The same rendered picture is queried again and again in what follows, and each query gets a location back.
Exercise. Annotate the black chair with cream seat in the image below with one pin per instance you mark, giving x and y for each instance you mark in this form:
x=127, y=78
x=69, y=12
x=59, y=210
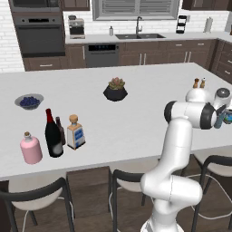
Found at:
x=128, y=181
x=36, y=199
x=219, y=166

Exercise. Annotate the silver coffee machine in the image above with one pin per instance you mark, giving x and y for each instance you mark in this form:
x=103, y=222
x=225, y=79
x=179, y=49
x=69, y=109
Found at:
x=76, y=27

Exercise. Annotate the grey sink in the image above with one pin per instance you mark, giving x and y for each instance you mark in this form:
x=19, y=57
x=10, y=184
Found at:
x=140, y=36

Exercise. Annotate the brown island panel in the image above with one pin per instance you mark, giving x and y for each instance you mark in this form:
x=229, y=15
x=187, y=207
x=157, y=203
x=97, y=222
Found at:
x=88, y=184

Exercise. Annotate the brown base cupboards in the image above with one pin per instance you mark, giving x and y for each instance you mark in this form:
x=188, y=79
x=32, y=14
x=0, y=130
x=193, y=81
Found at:
x=163, y=53

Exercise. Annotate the square bottle with blue label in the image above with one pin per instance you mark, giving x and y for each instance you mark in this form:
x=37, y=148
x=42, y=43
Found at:
x=75, y=135

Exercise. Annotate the grey soap dispenser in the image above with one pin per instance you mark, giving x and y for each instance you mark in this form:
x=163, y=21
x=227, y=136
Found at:
x=111, y=31

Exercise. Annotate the grey bowl of blueberries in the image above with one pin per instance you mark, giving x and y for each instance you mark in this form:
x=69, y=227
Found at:
x=29, y=102

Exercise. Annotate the succulent in black pot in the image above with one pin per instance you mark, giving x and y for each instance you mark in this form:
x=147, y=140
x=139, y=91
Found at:
x=115, y=91

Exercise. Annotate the brown wall cupboard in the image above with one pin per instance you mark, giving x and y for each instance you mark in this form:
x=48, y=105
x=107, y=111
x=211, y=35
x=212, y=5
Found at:
x=75, y=4
x=207, y=4

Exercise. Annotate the brown pepper shaker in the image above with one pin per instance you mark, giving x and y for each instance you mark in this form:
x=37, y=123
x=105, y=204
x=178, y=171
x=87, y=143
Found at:
x=196, y=83

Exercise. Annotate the dark microwave oven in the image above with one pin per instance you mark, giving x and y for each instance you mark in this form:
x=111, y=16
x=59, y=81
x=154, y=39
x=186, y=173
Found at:
x=34, y=3

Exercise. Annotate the pink bottle with cork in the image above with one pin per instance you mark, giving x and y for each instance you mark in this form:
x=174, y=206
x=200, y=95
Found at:
x=31, y=150

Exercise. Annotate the dark grey dishwasher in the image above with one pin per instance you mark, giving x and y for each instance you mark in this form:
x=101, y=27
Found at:
x=101, y=56

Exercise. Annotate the dark wall oven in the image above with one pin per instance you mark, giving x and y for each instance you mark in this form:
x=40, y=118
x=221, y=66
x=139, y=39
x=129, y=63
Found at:
x=40, y=35

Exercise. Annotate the teal plastic bottle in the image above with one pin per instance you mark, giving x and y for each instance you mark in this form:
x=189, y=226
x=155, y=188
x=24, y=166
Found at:
x=219, y=120

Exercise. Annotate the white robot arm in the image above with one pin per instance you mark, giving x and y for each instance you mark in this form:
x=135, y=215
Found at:
x=176, y=145

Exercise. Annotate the window with grey blinds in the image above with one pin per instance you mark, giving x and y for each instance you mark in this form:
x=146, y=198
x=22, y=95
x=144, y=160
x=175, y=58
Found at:
x=136, y=8

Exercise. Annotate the small brown glass bottle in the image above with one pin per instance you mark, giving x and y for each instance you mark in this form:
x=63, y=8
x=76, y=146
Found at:
x=62, y=133

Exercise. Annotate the dark red wine bottle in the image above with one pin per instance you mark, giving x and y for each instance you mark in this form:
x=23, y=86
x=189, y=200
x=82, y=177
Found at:
x=53, y=137

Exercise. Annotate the dark grey tap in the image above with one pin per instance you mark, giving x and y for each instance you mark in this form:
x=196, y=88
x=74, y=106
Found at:
x=138, y=25

